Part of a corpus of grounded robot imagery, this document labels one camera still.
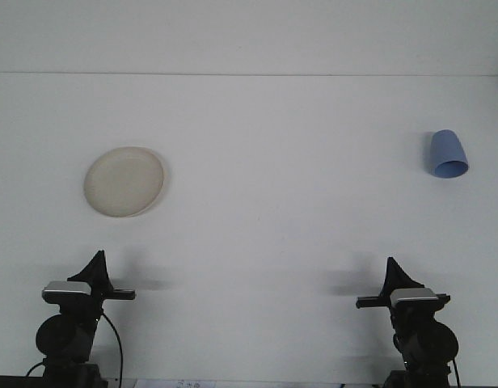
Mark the pale blue cup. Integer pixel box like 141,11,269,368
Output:
424,129,471,179

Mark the pale round plate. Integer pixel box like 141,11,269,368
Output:
83,145,170,219

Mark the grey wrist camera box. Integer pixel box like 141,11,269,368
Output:
41,281,92,304
389,287,438,307

